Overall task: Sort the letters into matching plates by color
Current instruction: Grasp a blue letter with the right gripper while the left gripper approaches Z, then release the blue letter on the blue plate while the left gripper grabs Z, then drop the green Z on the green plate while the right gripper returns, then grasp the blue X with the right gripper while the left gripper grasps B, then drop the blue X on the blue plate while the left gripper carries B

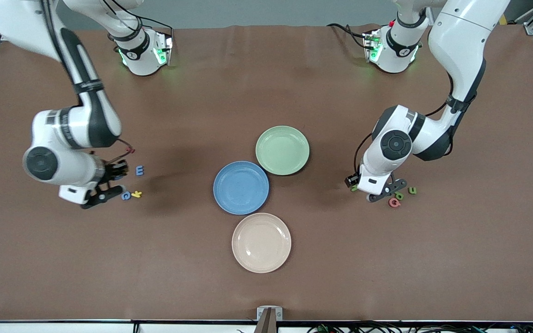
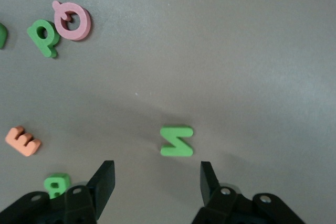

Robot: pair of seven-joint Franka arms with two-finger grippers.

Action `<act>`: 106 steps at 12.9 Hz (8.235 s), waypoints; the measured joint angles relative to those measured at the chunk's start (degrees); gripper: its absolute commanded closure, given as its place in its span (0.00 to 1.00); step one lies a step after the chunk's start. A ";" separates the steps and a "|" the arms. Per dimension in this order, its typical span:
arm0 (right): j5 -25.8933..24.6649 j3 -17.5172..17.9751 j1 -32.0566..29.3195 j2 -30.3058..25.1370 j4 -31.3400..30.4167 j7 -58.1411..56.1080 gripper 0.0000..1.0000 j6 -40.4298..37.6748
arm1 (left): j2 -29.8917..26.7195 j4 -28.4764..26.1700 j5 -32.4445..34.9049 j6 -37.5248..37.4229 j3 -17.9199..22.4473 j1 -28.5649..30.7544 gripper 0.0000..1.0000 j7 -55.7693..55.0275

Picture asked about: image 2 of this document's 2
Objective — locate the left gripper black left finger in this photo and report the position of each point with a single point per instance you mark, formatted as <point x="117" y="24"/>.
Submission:
<point x="102" y="187"/>

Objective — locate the green foam letter P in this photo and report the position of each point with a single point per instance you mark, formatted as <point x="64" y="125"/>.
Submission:
<point x="46" y="47"/>

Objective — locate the pink foam letter Q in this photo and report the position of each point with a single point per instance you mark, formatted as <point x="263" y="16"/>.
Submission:
<point x="82" y="28"/>

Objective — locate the green foam letter N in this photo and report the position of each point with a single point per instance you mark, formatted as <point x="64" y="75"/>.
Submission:
<point x="176" y="141"/>

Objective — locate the green foam letter B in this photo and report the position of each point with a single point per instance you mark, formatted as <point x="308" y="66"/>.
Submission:
<point x="64" y="182"/>

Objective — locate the green foam letter U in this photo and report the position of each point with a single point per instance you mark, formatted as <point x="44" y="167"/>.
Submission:
<point x="2" y="35"/>

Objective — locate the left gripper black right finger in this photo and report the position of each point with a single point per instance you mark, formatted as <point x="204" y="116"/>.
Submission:
<point x="210" y="192"/>

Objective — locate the orange foam letter E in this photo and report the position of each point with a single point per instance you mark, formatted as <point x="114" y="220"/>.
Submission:
<point x="18" y="144"/>

